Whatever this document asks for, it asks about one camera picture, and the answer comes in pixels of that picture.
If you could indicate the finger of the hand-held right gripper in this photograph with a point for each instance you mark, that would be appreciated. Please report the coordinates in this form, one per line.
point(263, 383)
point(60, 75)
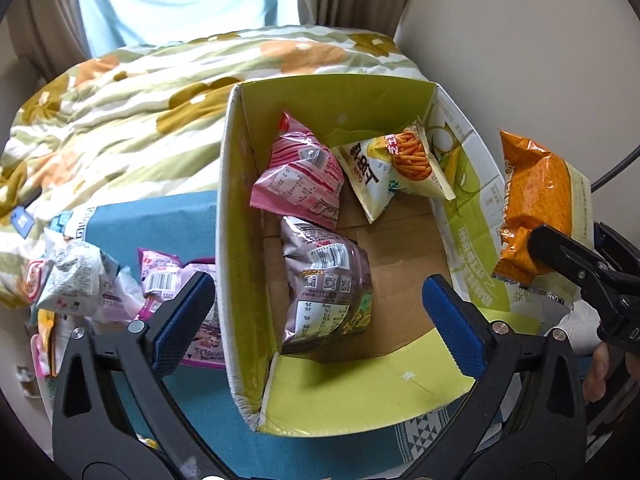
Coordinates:
point(617, 247)
point(560, 252)

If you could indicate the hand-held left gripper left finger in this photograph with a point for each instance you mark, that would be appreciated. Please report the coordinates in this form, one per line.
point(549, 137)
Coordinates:
point(186, 317)

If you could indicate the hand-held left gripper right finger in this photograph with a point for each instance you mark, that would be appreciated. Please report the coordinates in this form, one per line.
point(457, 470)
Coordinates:
point(454, 330)

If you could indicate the green printed cardboard box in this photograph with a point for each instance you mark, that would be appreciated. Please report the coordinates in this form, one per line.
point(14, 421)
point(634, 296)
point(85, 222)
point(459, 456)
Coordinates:
point(410, 360)

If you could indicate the orange snack bag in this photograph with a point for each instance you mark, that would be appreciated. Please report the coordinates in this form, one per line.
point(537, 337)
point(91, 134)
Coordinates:
point(542, 195)

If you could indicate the brown snack bag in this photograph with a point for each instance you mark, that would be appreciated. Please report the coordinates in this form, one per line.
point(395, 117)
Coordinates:
point(325, 290)

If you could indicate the white yellow snack bag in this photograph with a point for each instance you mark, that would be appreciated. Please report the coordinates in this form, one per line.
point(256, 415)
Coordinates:
point(385, 170)

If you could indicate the pink striped snack bag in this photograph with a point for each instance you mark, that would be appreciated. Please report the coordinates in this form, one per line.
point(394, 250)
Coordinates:
point(300, 180)

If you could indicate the person's right hand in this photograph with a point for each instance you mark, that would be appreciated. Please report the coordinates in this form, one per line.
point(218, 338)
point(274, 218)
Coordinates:
point(595, 375)

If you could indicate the purple cartoon snack packet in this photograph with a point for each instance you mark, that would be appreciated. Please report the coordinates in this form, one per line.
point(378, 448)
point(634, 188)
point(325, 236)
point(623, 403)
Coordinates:
point(206, 345)

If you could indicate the pink barcode snack packet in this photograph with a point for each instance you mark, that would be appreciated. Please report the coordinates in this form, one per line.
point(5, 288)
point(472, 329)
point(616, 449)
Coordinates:
point(160, 280)

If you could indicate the teal printed blanket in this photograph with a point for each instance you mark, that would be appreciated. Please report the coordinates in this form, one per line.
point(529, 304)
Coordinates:
point(200, 410)

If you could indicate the white crumpled snack packet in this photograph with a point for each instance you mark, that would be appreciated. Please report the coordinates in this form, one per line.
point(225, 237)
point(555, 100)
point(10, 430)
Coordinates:
point(75, 275)

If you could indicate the yellow pink snack packet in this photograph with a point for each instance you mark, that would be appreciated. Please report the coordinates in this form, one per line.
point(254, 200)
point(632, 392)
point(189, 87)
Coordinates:
point(41, 345)

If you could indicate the red white snack packet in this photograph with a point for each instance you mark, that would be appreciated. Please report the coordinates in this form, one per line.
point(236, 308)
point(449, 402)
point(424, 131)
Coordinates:
point(31, 272)

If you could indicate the blue tag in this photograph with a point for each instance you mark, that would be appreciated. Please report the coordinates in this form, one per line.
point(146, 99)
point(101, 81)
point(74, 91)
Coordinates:
point(20, 222)

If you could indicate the floral blanket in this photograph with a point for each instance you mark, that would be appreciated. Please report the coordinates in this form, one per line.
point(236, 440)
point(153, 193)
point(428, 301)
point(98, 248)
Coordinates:
point(150, 110)

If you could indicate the window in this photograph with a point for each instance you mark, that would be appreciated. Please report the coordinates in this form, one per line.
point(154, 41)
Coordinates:
point(190, 0)

